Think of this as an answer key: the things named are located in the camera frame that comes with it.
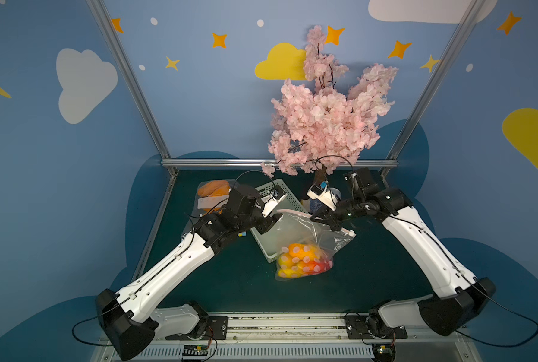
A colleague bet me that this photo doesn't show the white perforated plastic basket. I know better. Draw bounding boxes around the white perforated plastic basket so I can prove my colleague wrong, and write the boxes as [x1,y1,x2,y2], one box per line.
[251,179,316,263]

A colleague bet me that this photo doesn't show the orange yellow mango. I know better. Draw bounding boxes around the orange yellow mango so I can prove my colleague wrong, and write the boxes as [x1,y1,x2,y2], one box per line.
[276,263,319,279]

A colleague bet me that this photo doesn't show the clear pink-dotted zip bag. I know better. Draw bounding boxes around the clear pink-dotted zip bag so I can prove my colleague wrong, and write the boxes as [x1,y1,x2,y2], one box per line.
[270,209,356,281]

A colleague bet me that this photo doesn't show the red mango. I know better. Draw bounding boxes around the red mango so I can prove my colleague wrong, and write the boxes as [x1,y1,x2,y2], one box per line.
[307,259,333,275]

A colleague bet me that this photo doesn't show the clear blue-zip bag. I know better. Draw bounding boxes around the clear blue-zip bag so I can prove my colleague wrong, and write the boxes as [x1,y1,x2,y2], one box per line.
[181,179,236,238]

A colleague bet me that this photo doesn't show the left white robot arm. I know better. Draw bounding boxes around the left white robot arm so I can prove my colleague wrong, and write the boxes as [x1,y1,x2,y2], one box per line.
[96,184,286,361]

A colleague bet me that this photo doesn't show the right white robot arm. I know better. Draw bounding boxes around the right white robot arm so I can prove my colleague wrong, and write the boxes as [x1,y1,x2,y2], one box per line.
[307,167,496,338]

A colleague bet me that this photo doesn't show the blue white work glove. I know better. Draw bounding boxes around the blue white work glove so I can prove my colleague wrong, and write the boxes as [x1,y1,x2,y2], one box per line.
[302,199,324,214]

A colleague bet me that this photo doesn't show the pink cherry blossom tree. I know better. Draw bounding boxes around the pink cherry blossom tree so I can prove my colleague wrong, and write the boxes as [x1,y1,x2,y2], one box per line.
[261,26,398,176]

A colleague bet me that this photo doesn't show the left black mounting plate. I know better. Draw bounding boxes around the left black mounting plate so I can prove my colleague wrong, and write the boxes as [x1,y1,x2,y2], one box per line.
[165,315,228,341]

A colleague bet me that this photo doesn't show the black mounting plate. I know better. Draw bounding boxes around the black mounting plate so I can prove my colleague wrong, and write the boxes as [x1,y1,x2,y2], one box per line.
[342,312,408,340]
[165,315,228,341]

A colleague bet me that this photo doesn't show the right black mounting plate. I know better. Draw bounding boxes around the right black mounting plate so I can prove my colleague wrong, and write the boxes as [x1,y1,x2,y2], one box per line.
[342,312,408,340]

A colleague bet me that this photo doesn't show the small circuit board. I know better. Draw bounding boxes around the small circuit board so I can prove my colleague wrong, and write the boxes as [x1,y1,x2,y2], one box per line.
[181,345,209,361]

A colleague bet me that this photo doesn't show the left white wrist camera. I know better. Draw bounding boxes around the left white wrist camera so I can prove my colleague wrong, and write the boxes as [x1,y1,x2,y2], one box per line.
[261,186,287,217]

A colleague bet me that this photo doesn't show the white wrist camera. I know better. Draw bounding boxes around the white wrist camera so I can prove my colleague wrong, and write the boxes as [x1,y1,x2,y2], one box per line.
[307,181,338,211]
[261,186,287,217]

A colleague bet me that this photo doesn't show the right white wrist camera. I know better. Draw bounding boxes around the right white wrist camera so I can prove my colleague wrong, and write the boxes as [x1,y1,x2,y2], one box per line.
[307,181,338,211]

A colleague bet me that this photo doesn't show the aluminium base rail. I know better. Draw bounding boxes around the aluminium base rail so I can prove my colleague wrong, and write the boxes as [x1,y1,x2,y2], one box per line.
[134,313,482,361]

